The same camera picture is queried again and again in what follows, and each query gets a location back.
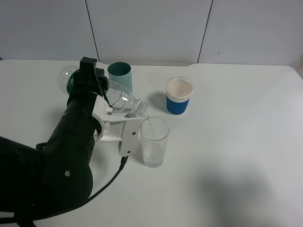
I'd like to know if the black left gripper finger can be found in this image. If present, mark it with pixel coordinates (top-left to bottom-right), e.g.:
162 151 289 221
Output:
75 57 107 95

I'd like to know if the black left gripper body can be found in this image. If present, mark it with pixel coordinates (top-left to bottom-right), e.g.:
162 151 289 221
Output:
66 82 104 111

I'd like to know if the clear bottle green label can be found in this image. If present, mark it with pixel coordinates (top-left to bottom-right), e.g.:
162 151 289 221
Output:
57 66 148 117

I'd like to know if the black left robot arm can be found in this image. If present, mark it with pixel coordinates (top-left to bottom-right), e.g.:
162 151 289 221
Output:
0 57 104 227

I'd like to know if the teal green plastic cup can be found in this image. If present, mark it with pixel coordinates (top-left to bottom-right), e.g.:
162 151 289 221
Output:
107 62 133 92

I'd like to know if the white cup blue sleeve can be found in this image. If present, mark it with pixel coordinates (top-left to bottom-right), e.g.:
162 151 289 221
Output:
166 77 194 115

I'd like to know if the tall clear drinking glass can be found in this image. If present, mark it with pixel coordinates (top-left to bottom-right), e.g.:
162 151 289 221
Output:
140 116 170 168

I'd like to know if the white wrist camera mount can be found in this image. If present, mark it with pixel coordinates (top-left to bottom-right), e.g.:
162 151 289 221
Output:
92 95 142 157

